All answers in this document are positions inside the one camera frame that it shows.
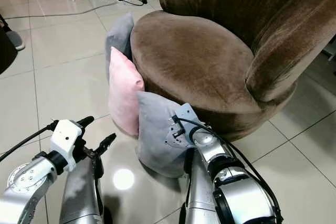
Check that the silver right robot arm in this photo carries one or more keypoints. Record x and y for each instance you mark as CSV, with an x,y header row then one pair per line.
x,y
247,203

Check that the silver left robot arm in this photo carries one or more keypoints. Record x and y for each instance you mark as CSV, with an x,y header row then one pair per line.
x,y
26,187

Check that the pink square pillow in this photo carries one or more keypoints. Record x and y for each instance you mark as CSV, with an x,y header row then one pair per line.
x,y
124,90

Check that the grey square pillow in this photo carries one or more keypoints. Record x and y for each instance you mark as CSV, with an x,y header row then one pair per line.
x,y
119,35
155,135

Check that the brown velvet round sofa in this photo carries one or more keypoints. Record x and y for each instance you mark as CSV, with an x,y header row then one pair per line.
x,y
194,56

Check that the silver left robot leg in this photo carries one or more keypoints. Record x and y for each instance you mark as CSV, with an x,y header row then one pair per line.
x,y
79,198

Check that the silver robot leg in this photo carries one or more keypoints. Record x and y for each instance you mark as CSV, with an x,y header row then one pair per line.
x,y
199,192
79,198

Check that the silver right robot leg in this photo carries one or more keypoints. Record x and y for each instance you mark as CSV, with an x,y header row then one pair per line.
x,y
199,192

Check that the dark round furniture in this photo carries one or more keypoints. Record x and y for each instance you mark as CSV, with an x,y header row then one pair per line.
x,y
6,51

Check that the grey stand foot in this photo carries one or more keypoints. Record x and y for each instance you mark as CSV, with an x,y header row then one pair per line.
x,y
16,40

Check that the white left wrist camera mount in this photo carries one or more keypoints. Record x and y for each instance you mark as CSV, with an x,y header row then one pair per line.
x,y
65,137

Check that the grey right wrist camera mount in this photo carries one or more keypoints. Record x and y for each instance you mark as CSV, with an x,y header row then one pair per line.
x,y
185,116

